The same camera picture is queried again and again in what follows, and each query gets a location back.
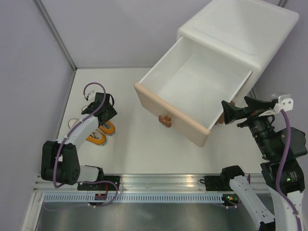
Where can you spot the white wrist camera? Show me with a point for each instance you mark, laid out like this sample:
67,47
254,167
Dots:
90,96
282,101

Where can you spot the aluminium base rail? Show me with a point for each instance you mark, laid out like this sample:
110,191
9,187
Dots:
153,183

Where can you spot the right aluminium frame rail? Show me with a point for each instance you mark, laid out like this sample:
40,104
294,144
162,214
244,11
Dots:
253,93

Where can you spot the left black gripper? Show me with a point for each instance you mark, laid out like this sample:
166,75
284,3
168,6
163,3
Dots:
111,113

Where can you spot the white shoe cabinet body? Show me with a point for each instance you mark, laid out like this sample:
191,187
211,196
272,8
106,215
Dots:
249,32

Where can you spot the white slotted cable duct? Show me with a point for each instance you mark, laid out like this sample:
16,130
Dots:
213,198

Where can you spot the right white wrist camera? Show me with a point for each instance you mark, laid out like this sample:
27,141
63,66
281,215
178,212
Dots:
282,101

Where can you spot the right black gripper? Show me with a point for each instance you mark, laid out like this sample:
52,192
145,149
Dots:
231,112

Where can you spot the orange sneaker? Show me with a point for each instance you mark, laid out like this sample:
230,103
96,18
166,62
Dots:
97,137
107,128

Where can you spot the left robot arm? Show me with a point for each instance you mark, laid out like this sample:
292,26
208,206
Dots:
60,162

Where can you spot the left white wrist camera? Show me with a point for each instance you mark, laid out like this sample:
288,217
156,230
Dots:
90,96

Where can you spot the aluminium corner frame post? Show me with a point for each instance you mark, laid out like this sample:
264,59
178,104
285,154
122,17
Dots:
54,32

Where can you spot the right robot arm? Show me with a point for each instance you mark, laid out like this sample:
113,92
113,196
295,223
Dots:
280,145

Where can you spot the bear head drawer knob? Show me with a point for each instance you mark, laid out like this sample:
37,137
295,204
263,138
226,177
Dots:
165,121

